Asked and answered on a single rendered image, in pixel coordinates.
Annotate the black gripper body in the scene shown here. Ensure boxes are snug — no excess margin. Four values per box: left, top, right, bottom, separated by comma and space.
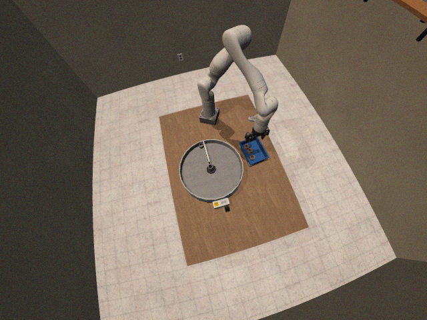
251, 126, 265, 136

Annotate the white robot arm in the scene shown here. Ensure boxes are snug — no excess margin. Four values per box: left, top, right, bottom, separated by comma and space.
197, 25, 278, 133

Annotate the blue open tray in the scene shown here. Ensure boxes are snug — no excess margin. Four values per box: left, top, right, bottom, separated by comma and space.
239, 137, 269, 167

